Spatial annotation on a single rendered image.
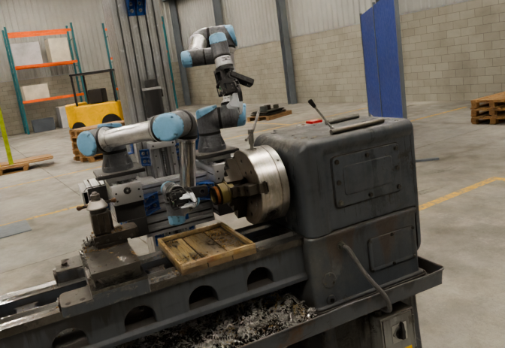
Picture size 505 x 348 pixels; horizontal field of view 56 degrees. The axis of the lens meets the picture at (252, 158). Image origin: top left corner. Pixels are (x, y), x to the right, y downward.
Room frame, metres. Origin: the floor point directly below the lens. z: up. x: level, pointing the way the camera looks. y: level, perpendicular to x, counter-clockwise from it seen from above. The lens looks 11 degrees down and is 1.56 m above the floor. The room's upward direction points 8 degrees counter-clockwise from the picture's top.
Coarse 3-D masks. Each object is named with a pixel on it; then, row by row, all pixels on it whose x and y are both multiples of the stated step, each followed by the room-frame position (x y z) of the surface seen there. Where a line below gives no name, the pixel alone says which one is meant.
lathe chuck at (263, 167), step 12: (240, 156) 1.92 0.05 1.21; (252, 156) 1.86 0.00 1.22; (264, 156) 1.87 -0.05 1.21; (240, 168) 1.94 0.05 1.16; (252, 168) 1.83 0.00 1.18; (264, 168) 1.82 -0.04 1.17; (276, 168) 1.83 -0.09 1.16; (252, 180) 1.84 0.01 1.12; (264, 180) 1.79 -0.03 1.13; (276, 180) 1.81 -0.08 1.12; (276, 192) 1.80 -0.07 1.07; (252, 204) 1.87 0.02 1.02; (264, 204) 1.79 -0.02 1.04; (276, 204) 1.81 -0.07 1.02; (252, 216) 1.89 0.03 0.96; (264, 216) 1.82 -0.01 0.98; (276, 216) 1.87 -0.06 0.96
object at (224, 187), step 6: (216, 186) 1.87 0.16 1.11; (222, 186) 1.86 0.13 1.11; (228, 186) 1.86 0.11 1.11; (210, 192) 1.89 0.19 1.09; (216, 192) 1.84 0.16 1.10; (222, 192) 1.84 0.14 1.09; (228, 192) 1.85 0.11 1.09; (210, 198) 1.89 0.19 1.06; (216, 198) 1.83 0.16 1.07; (222, 198) 1.84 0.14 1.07; (228, 198) 1.85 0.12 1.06; (216, 204) 1.85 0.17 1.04
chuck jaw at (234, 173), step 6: (228, 162) 1.96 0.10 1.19; (234, 162) 1.97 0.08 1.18; (228, 168) 1.96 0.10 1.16; (234, 168) 1.95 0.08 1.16; (228, 174) 1.92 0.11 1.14; (234, 174) 1.93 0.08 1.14; (240, 174) 1.94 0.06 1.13; (222, 180) 1.93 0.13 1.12; (228, 180) 1.91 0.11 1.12; (234, 180) 1.91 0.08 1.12; (240, 180) 1.93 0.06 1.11; (246, 180) 1.96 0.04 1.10
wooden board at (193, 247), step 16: (224, 224) 2.02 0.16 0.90; (160, 240) 1.92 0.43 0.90; (176, 240) 1.95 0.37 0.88; (192, 240) 1.92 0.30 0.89; (208, 240) 1.90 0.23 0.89; (224, 240) 1.87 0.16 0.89; (240, 240) 1.83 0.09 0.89; (176, 256) 1.71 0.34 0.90; (208, 256) 1.66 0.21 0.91; (224, 256) 1.68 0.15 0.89; (240, 256) 1.71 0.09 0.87; (192, 272) 1.63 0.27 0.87
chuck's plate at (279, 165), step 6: (270, 150) 1.90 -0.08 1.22; (276, 156) 1.87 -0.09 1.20; (276, 162) 1.85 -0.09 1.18; (282, 162) 1.86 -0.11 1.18; (282, 168) 1.84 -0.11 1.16; (282, 174) 1.83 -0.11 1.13; (282, 180) 1.82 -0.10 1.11; (288, 180) 1.83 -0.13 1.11; (282, 186) 1.82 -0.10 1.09; (288, 186) 1.83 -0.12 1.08; (288, 192) 1.83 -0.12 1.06; (288, 198) 1.83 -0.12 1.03; (288, 204) 1.84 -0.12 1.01; (282, 210) 1.85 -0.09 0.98
